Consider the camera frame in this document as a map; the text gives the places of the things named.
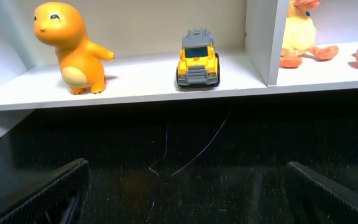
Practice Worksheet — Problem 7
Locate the orange dinosaur toy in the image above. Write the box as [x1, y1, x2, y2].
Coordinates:
[33, 1, 115, 95]

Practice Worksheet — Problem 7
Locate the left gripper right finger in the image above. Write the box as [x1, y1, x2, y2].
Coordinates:
[286, 161, 358, 224]

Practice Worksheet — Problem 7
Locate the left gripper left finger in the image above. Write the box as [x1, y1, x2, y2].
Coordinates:
[0, 157, 90, 224]

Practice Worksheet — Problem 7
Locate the white shelf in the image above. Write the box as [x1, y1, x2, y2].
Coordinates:
[0, 0, 358, 139]

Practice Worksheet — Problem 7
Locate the grey and yellow toy truck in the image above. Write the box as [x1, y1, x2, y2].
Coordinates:
[176, 27, 221, 88]

